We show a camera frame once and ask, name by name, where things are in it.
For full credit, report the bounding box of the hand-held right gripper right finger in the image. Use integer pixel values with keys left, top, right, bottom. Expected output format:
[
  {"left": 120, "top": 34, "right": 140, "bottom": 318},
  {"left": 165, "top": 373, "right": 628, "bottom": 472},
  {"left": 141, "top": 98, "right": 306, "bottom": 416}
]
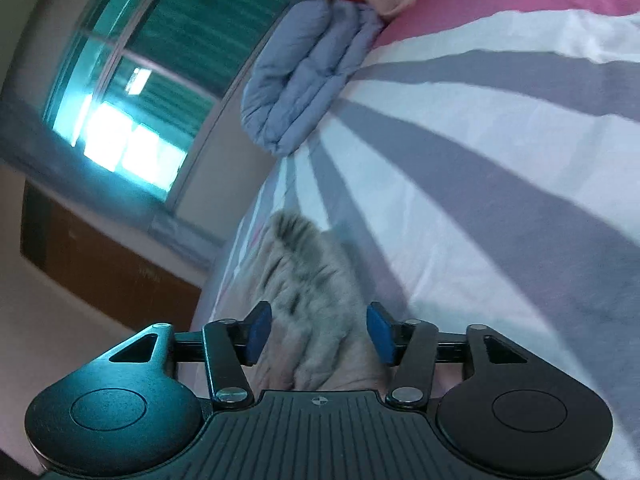
[{"left": 366, "top": 302, "right": 530, "bottom": 408}]

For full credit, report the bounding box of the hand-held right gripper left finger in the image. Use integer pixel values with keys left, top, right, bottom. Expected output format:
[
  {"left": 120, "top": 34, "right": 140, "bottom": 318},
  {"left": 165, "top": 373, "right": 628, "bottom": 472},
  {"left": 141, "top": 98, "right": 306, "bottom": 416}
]
[{"left": 107, "top": 301, "right": 273, "bottom": 408}]

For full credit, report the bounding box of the grey blanket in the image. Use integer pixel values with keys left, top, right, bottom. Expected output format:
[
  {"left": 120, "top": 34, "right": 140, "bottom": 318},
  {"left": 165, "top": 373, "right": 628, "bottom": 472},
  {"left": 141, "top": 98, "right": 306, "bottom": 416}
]
[{"left": 245, "top": 210, "right": 397, "bottom": 394}]

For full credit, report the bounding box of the brown wooden door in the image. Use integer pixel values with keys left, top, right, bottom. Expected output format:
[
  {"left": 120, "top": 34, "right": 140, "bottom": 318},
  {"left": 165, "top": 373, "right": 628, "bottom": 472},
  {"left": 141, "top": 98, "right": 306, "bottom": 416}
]
[{"left": 20, "top": 180, "right": 203, "bottom": 332}]

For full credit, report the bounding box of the bed with striped sheet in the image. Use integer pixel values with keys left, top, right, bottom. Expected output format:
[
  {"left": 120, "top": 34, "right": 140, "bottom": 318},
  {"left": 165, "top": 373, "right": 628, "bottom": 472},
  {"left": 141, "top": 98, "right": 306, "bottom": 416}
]
[{"left": 190, "top": 0, "right": 640, "bottom": 480}]

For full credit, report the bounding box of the grey-blue curtain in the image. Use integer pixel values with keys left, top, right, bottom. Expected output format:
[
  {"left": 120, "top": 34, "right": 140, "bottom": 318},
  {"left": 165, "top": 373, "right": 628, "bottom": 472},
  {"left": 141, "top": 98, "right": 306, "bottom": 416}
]
[{"left": 0, "top": 97, "right": 223, "bottom": 267}]

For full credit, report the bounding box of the blue folded duvet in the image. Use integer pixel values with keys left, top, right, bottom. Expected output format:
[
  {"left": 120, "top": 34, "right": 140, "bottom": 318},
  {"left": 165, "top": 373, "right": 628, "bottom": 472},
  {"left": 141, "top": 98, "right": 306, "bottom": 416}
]
[{"left": 240, "top": 0, "right": 386, "bottom": 157}]

